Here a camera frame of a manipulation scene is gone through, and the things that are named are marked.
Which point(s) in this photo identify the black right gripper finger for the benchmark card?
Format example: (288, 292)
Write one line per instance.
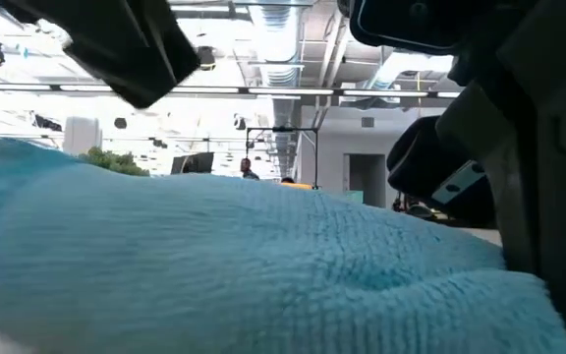
(558, 196)

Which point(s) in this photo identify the blue microfiber towel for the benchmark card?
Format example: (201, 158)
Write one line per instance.
(214, 270)

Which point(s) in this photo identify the teal translucent plastic basket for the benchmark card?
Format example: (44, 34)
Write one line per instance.
(354, 196)

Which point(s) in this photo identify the black round ceiling speaker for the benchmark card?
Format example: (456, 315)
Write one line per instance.
(120, 123)

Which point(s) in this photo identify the artificial plant in patterned pot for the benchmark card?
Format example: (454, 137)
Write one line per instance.
(116, 164)

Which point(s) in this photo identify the black monitor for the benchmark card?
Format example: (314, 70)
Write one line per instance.
(194, 163)

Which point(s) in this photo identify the person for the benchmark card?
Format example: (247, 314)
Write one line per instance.
(248, 169)

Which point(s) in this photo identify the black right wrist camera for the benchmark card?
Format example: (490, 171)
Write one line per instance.
(411, 24)

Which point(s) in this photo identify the silver corrugated ceiling duct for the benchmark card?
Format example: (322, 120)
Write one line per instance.
(278, 49)

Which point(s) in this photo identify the black stand frame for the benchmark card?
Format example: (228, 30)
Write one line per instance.
(283, 129)

